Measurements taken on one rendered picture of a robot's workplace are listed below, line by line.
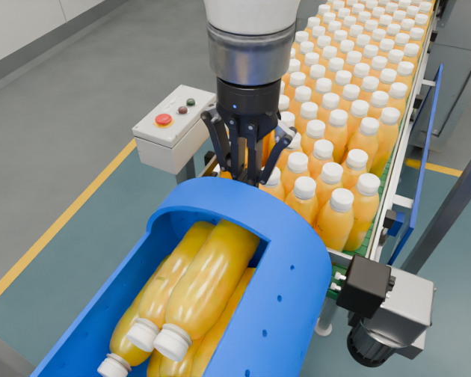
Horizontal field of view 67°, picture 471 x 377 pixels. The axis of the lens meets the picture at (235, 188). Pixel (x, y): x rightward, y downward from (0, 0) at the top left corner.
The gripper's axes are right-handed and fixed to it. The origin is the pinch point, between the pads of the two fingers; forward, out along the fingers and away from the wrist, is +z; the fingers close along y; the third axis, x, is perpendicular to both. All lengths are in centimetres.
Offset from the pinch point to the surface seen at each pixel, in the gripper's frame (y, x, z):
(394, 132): -19.2, -41.5, 11.2
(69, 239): 112, -26, 117
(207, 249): -0.3, 12.5, -1.1
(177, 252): 5.0, 12.3, 3.4
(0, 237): 146, -11, 117
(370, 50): -6, -72, 7
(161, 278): 4.6, 16.9, 3.1
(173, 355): -2.7, 25.0, 1.7
